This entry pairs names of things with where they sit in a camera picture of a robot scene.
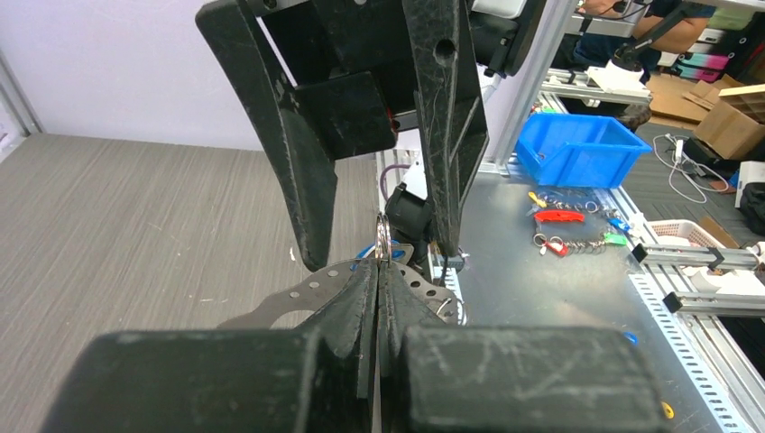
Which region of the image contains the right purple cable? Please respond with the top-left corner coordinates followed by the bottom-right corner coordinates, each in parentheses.
top-left (380, 162), bottom-right (413, 196)

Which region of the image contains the white slotted cable duct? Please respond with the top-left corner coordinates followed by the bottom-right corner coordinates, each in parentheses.
top-left (629, 273), bottom-right (757, 432)

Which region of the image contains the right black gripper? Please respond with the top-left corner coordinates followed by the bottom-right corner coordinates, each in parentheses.
top-left (195, 1), bottom-right (489, 271)

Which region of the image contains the blue plastic bin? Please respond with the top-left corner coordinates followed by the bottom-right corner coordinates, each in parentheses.
top-left (515, 113), bottom-right (651, 189)

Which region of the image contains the cardboard box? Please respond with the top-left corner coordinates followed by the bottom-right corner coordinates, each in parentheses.
top-left (694, 84), bottom-right (764, 161)

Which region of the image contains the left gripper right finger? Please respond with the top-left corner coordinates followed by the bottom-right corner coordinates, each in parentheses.
top-left (378, 266), bottom-right (669, 432)

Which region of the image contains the blue key tag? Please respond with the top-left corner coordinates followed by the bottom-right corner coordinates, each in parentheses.
top-left (349, 240), bottom-right (414, 271)

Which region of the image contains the red key tag on tray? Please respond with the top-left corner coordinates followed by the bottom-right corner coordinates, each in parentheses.
top-left (533, 209), bottom-right (585, 224)

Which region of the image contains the small white basket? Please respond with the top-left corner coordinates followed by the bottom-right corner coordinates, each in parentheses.
top-left (647, 219), bottom-right (724, 248)

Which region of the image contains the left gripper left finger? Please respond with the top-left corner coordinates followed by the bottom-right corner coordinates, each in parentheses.
top-left (42, 259), bottom-right (379, 432)

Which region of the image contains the silver ring on plate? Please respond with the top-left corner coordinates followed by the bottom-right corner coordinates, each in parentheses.
top-left (373, 212), bottom-right (393, 267)

